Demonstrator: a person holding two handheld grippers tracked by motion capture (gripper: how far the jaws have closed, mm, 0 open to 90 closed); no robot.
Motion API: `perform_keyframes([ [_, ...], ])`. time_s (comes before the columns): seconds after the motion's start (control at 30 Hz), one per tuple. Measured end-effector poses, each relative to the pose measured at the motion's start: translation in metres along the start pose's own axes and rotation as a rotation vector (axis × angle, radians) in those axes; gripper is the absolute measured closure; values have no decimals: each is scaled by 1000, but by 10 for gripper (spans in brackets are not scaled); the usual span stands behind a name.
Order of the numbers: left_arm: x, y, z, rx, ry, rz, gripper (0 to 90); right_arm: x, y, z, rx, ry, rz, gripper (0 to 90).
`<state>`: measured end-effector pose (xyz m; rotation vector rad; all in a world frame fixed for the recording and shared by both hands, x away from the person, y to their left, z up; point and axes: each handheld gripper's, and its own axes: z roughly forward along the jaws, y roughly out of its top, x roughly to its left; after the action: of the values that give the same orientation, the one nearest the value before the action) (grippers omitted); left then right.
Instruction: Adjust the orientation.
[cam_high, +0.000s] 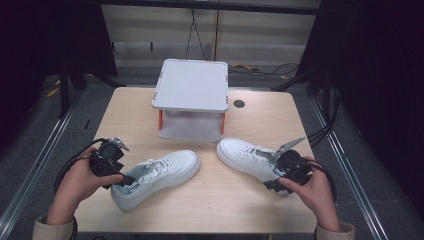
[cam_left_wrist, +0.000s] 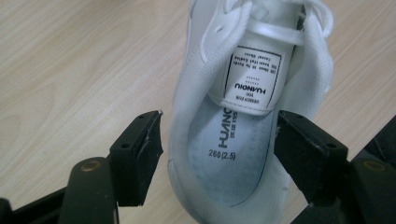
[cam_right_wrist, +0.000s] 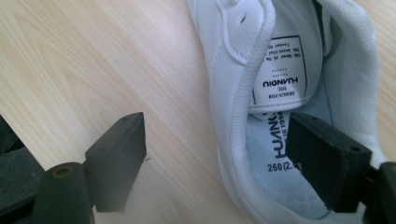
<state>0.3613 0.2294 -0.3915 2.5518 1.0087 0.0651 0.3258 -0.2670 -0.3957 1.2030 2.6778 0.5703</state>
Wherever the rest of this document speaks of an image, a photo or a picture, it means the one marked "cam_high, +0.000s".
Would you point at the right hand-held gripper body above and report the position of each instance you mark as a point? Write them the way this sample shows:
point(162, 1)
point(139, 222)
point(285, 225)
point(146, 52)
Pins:
point(295, 166)

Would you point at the metal floor rail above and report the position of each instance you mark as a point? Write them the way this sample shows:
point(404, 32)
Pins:
point(350, 173)
point(36, 166)

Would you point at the yellow tape strip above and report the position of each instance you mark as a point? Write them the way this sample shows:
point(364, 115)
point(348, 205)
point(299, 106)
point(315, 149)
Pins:
point(52, 92)
point(246, 66)

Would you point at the black round table grommet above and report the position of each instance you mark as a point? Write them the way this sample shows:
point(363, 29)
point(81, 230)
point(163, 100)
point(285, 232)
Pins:
point(239, 103)

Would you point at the white two-tier shoe rack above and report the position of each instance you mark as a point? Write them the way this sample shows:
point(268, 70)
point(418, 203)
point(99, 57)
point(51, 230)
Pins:
point(191, 85)

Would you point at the black stand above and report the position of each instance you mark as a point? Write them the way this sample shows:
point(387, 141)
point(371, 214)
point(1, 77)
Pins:
point(64, 90)

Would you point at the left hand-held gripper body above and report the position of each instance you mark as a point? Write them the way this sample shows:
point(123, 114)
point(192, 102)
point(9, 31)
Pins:
point(106, 156)

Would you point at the person's left hand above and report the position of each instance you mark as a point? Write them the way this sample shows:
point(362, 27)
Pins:
point(76, 186)

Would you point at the white sneaker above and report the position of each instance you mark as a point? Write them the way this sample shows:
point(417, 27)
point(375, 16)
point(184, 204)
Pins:
point(173, 168)
point(240, 155)

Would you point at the person's right hand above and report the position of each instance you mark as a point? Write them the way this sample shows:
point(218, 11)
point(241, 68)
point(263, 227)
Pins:
point(316, 196)

